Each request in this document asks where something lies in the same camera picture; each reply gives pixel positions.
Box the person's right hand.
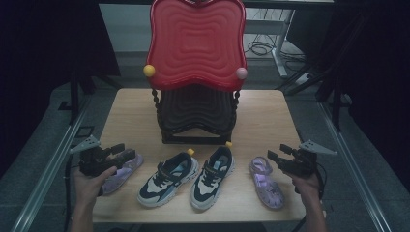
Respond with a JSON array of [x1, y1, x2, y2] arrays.
[[284, 171, 322, 203]]

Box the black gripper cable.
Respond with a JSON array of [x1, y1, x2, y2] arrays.
[[291, 161, 328, 232], [63, 154, 81, 232]]

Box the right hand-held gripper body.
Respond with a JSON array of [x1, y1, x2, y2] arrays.
[[282, 139, 338, 178]]

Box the white desk frame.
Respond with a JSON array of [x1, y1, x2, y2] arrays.
[[244, 8, 297, 79]]

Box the red and black shoe rack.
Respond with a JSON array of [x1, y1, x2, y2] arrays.
[[142, 0, 249, 146]]

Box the person's left hand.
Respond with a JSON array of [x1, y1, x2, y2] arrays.
[[73, 165, 118, 208]]

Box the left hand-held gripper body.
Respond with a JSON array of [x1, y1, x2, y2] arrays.
[[69, 134, 114, 178]]

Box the white power strip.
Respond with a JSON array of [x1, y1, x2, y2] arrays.
[[294, 72, 315, 87]]

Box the black cables on floor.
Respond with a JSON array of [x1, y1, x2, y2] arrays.
[[246, 32, 308, 65]]

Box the black metal stand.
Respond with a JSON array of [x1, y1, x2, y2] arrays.
[[275, 57, 354, 132], [57, 68, 124, 126]]

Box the purple translucent sandal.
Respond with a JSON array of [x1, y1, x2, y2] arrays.
[[248, 156, 286, 211], [101, 149, 145, 196]]

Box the grey metal floor rail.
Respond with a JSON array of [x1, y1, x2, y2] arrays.
[[10, 96, 94, 232], [316, 101, 394, 232]]

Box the navy and white sneaker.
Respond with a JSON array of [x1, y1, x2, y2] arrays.
[[136, 148, 200, 208], [189, 141, 236, 213]]

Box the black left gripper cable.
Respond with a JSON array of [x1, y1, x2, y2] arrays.
[[63, 154, 81, 232]]

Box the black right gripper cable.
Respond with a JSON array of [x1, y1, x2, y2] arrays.
[[291, 161, 328, 232]]

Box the black curtain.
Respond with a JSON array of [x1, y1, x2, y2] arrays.
[[0, 0, 122, 179], [285, 0, 410, 191]]

